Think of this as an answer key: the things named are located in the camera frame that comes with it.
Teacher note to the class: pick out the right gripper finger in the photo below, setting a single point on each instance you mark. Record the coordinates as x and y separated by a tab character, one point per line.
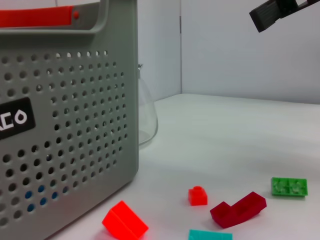
267	13

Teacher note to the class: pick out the green oblong brick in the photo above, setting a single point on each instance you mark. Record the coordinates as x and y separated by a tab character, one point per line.
288	187

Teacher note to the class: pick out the cyan square plate brick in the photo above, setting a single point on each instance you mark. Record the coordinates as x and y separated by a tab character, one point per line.
208	235

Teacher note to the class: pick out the blue square plate brick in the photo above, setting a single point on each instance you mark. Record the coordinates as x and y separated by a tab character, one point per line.
41	189

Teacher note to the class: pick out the grey-green perforated storage bin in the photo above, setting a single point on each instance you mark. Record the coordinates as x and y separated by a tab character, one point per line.
75	125

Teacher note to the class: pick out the glass teapot with black lid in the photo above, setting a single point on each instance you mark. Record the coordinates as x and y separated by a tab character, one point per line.
147	117

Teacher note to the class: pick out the small red square brick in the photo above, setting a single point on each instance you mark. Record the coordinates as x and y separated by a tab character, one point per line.
197	197

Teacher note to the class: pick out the dark red curved brick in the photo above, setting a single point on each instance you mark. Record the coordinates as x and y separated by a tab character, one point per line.
237	211

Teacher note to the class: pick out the red rectangular object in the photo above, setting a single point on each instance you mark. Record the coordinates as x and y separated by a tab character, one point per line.
35	16

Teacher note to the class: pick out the bright red oblong brick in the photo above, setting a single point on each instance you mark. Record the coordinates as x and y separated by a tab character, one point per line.
125	221

